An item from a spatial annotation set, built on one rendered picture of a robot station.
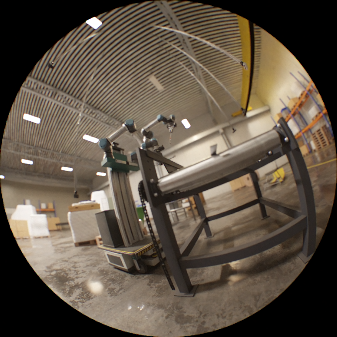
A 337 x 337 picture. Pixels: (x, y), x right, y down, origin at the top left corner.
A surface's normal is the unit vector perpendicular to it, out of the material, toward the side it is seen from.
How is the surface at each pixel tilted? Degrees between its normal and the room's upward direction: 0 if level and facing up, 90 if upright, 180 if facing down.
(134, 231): 90
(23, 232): 90
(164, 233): 90
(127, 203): 90
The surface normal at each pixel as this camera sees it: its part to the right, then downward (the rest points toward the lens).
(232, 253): -0.44, -0.14
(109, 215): 0.82, -0.38
